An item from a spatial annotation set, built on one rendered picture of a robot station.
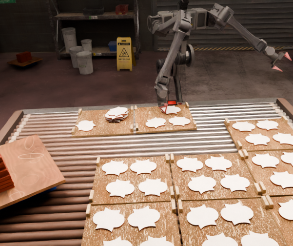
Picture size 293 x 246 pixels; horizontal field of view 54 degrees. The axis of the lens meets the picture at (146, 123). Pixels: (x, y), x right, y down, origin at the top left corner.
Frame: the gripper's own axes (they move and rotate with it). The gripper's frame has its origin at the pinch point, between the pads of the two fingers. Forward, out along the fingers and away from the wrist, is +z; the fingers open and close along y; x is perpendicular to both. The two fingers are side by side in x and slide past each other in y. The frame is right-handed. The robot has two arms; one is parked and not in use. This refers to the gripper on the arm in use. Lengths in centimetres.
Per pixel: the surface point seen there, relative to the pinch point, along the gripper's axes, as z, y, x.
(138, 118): -2.8, 8.8, -19.1
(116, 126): -6.3, 17.8, -34.0
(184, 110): 4.8, -0.5, 14.2
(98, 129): -9, 20, -46
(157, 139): 1.3, 33.8, -8.1
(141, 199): -4, 87, -19
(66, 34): 13, -434, -170
